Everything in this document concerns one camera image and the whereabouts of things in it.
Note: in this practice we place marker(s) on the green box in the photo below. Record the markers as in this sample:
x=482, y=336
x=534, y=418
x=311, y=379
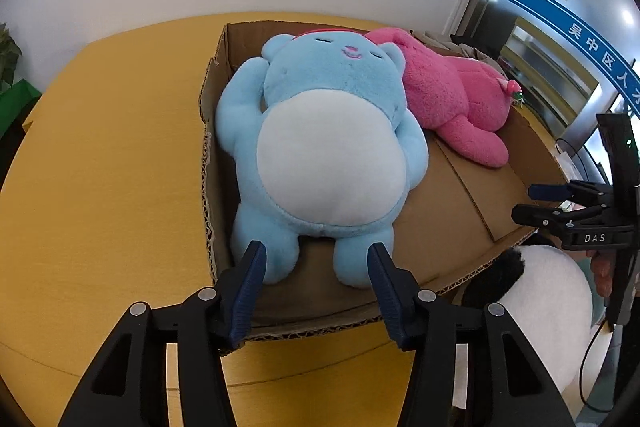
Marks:
x=17, y=104

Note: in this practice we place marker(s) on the green potted plant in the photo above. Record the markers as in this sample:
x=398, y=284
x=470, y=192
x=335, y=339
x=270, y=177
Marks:
x=7, y=57

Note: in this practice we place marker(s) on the black and white panda plush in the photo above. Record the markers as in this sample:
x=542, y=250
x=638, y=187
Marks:
x=540, y=317

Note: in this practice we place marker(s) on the person's right hand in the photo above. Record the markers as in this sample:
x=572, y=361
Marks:
x=601, y=272

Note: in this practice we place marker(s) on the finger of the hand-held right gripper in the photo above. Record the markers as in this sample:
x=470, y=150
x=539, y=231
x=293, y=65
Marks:
x=547, y=192
x=542, y=216

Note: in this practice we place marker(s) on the pink plush toy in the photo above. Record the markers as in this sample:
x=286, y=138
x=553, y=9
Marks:
x=450, y=102

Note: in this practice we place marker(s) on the grey cloth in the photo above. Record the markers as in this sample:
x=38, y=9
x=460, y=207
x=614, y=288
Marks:
x=462, y=48

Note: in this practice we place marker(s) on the brown cardboard box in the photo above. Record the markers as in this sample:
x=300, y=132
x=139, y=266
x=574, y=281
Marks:
x=450, y=227

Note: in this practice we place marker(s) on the blue plush bear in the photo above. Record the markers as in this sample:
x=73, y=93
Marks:
x=320, y=147

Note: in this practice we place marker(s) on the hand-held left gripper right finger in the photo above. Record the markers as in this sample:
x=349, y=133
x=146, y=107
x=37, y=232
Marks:
x=388, y=293

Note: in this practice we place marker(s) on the blue banner strip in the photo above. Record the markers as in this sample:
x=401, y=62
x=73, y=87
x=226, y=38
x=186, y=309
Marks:
x=565, y=19

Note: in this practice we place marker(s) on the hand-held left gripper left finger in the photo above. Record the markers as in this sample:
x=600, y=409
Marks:
x=248, y=292

